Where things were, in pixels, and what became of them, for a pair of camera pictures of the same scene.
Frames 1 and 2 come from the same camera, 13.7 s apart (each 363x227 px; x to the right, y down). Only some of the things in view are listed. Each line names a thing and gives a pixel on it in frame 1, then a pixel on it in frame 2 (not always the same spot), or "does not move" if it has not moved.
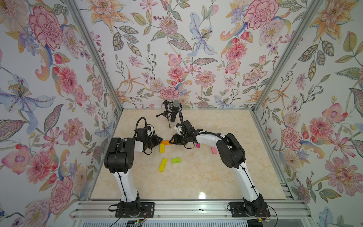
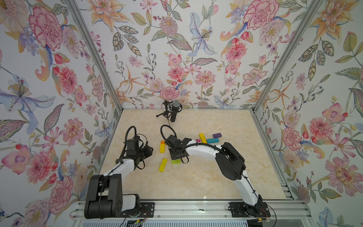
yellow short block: x=161 y=148 does not move
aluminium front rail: x=290 y=209 does not move
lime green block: x=176 y=160 does not move
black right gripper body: x=186 y=136 -> x=173 y=154
